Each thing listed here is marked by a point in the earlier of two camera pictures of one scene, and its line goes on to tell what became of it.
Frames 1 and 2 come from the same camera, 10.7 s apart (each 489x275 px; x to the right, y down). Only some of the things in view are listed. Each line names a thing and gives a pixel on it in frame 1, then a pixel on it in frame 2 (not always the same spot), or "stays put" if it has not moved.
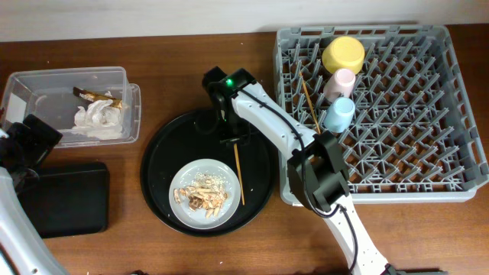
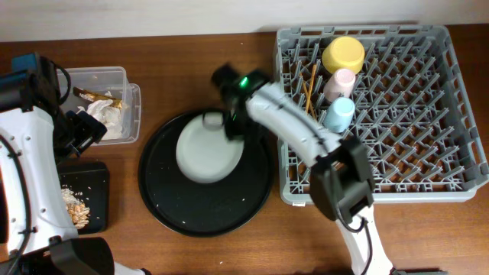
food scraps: (206, 192) → (76, 208)
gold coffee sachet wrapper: (94, 97) stays put
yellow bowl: (343, 52) stays put
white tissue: (98, 120) stays put
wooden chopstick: (240, 174) → (311, 88)
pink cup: (340, 85) stays put
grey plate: (205, 193) → (205, 155)
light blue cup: (339, 114) stays put
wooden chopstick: (316, 124) stays put
